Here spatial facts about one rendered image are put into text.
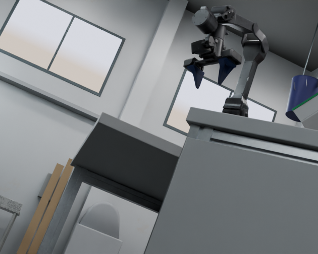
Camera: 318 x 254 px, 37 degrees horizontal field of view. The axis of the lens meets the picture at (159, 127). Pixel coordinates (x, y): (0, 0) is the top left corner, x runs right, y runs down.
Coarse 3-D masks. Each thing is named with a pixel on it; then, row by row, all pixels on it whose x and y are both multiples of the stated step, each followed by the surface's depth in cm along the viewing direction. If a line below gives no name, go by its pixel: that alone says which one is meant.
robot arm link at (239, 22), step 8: (216, 8) 152; (224, 8) 150; (232, 8) 152; (240, 16) 158; (224, 24) 156; (232, 24) 156; (240, 24) 159; (248, 24) 163; (256, 24) 166; (248, 32) 166; (256, 32) 166; (264, 40) 168; (264, 48) 168
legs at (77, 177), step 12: (84, 168) 171; (72, 180) 169; (84, 180) 171; (96, 180) 173; (108, 180) 173; (72, 192) 168; (108, 192) 175; (120, 192) 173; (132, 192) 174; (60, 204) 166; (72, 204) 167; (144, 204) 175; (156, 204) 176; (60, 216) 166; (48, 228) 164; (60, 228) 165; (48, 240) 163; (48, 252) 162
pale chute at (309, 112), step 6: (312, 96) 111; (306, 102) 111; (312, 102) 110; (294, 108) 112; (300, 108) 111; (306, 108) 110; (312, 108) 110; (300, 114) 111; (306, 114) 110; (312, 114) 109; (300, 120) 110; (306, 120) 110; (312, 120) 110; (306, 126) 111; (312, 126) 112
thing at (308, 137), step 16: (192, 112) 89; (208, 112) 88; (224, 128) 85; (240, 128) 84; (256, 128) 83; (272, 128) 82; (288, 128) 81; (304, 128) 80; (288, 144) 81; (304, 144) 79
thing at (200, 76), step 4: (188, 68) 151; (192, 68) 150; (196, 68) 150; (192, 72) 150; (196, 72) 150; (200, 72) 151; (196, 76) 149; (200, 76) 151; (196, 80) 149; (200, 80) 150; (196, 84) 148; (196, 88) 149
